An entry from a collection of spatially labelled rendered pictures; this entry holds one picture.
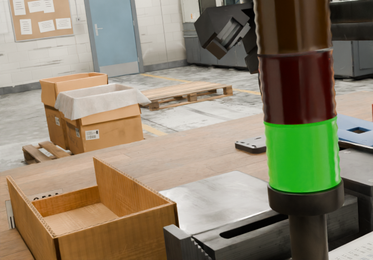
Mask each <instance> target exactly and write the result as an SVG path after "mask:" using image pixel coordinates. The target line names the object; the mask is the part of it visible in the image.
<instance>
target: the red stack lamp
mask: <svg viewBox="0 0 373 260"><path fill-rule="evenodd" d="M333 50H334V49H332V48H326V49H320V50H313V51H308V52H298V53H287V54H261V55H258V60H259V70H260V76H259V78H260V81H261V86H260V89H261V92H262V96H261V100H262V102H263V107H262V110H263V113H264V117H263V120H264V121H265V122H267V123H270V124H279V125H299V124H311V123H318V122H321V121H326V120H329V119H332V118H334V117H336V116H337V112H336V104H337V103H336V100H335V96H336V91H335V88H334V87H335V79H334V73H335V71H334V67H333V64H334V58H333V56H332V53H333Z"/></svg>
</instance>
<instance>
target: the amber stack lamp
mask: <svg viewBox="0 0 373 260"><path fill-rule="evenodd" d="M253 1H254V9H253V10H254V13H255V19H254V21H255V24H256V30H255V33H256V35H257V40H256V43H257V46H258V52H257V54H287V53H298V52H308V51H313V50H320V49H326V48H330V47H333V44H332V41H331V40H332V32H331V25H332V22H331V19H330V16H331V10H330V7H329V6H330V0H253Z"/></svg>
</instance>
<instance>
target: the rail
mask: <svg viewBox="0 0 373 260"><path fill-rule="evenodd" d="M338 145H339V147H343V149H349V148H352V149H356V150H361V151H366V152H370V153H373V147H372V146H367V145H361V144H357V143H353V142H348V141H344V140H338Z"/></svg>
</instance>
